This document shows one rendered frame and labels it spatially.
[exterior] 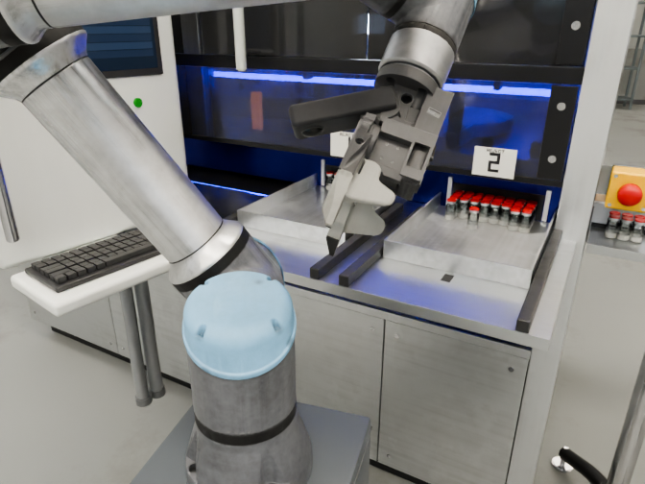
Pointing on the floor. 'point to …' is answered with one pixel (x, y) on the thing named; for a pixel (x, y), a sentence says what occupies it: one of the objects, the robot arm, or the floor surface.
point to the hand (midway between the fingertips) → (322, 241)
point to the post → (575, 214)
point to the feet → (567, 460)
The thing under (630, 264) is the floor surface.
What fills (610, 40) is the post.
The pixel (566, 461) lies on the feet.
